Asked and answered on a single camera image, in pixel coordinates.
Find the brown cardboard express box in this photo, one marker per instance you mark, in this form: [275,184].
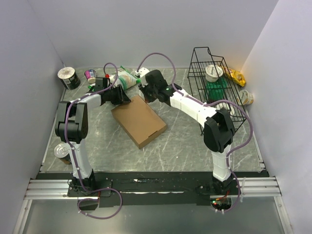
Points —
[139,121]

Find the white cup in rack front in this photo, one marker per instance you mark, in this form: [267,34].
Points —
[226,106]

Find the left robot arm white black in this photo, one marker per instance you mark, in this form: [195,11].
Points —
[72,128]

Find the white yogurt cup in rack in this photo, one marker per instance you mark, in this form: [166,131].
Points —
[213,73]

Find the black wire basket rack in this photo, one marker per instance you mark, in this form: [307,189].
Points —
[202,87]

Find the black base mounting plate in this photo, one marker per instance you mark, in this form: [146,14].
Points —
[152,188]

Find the yellow chips bag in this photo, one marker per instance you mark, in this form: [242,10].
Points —
[236,76]

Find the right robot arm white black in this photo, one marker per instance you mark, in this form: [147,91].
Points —
[218,129]

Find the purple small yogurt cup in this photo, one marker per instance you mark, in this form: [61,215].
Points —
[90,75]

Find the black can white lid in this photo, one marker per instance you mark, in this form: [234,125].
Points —
[69,78]

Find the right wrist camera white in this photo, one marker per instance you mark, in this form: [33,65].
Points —
[141,72]

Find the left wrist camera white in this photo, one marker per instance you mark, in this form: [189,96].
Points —
[111,80]

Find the metal tin can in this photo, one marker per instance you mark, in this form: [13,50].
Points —
[61,151]

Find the green white chips bag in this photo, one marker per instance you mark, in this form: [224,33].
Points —
[125,79]

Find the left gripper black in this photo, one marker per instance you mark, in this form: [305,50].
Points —
[121,97]

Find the yellow white yogurt cup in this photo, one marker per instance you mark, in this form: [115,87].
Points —
[244,98]

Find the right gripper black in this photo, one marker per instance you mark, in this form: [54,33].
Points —
[143,87]

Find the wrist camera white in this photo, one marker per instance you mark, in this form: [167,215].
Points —
[111,80]
[141,72]

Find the aluminium rail frame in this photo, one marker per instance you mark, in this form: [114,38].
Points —
[58,189]

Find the green lidded container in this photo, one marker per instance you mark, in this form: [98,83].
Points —
[216,90]

